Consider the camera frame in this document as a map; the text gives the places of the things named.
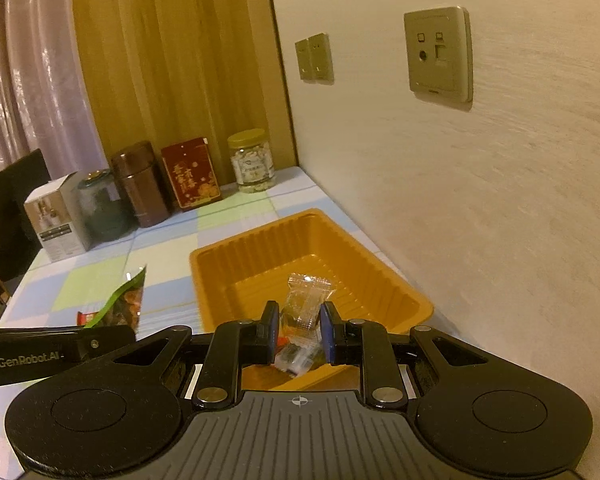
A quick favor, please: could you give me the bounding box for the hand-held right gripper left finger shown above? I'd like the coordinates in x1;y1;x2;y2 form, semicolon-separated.
112;302;280;410

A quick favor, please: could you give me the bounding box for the brown metal canister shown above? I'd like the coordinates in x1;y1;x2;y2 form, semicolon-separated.
110;140;172;229

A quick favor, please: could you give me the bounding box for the clear jar with yellow lid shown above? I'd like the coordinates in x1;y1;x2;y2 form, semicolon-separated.
227;129;278;195

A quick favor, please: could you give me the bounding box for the black chair back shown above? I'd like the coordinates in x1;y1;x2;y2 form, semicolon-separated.
0;148;54;287

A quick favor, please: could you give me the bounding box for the yellow curtain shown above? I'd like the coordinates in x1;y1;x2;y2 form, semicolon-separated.
69;0;302;202

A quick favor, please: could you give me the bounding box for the green snack packet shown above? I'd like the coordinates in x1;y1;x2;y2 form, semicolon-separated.
96;264;149;333

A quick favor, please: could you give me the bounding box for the pink curtain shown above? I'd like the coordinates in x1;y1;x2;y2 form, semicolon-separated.
0;0;107;187

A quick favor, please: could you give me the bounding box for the brown candy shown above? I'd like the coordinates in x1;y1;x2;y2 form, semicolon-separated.
274;336;326;377

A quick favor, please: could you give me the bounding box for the beige wall socket panel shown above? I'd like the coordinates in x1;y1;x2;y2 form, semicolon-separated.
403;5;474;104

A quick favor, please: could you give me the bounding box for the green glass jar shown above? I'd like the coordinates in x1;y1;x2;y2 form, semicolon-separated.
77;169;132;251

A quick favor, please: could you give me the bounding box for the orange plastic tray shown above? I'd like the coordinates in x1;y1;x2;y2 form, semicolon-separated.
188;208;435;394

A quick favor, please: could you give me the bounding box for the red tin box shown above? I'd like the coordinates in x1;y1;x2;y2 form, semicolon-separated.
160;136;225;211

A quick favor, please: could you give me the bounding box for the clear candy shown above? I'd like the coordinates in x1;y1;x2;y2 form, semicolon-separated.
279;273;334;333

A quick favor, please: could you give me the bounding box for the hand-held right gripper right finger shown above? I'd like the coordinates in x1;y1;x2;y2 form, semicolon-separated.
319;302;487;410

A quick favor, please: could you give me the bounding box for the white product box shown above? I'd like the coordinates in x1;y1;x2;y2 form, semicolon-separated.
23;172;94;264

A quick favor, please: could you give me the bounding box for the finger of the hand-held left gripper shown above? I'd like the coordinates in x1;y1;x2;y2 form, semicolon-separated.
75;324;137;363

